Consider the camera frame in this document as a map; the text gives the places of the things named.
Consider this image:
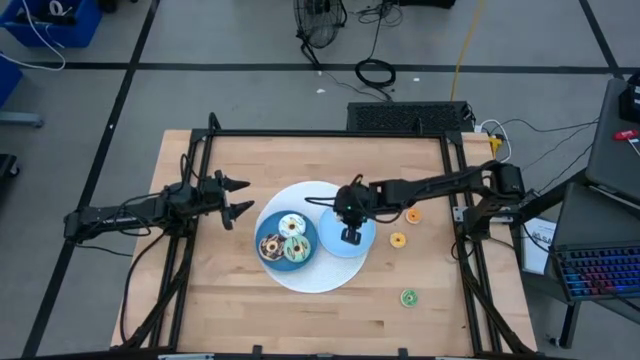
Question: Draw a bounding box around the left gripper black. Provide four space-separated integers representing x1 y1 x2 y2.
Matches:
198 169 256 232

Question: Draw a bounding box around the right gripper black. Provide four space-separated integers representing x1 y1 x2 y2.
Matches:
333 182 377 247

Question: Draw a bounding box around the large mint frosted donut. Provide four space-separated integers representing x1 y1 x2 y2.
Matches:
282 234 313 264

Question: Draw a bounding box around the large white frosted donut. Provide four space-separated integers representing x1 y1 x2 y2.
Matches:
277 212 308 240

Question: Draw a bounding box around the large chocolate frosted donut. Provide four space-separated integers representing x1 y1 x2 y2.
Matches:
257 233 288 263

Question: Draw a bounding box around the light blue plate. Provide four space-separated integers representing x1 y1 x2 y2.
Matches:
317 205 378 260

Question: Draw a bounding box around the dark blue plate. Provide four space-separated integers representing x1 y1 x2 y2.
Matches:
254 209 320 273

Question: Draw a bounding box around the large white round plate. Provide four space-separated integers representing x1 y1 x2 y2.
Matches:
253 180 378 295

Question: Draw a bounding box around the black computer case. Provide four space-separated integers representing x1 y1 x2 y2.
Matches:
345 100 477 136

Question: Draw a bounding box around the white paper sheet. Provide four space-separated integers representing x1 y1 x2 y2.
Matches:
519 215 559 276

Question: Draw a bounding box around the black floor fan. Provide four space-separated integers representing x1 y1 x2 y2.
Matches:
292 0 348 69

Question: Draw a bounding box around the blue storage bin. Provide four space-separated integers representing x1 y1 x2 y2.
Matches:
0 0 104 49
0 51 24 109

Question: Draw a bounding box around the backlit keyboard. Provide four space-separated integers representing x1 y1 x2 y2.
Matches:
548 181 640 315

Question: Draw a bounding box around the black electronic device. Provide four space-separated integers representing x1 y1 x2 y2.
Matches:
617 71 640 125

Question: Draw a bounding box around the black coiled cable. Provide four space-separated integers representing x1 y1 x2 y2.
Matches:
353 0 404 101

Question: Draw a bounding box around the white power cable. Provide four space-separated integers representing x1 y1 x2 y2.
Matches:
478 118 513 166

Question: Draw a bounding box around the yellow hanging cable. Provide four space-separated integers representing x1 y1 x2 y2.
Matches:
448 0 487 102

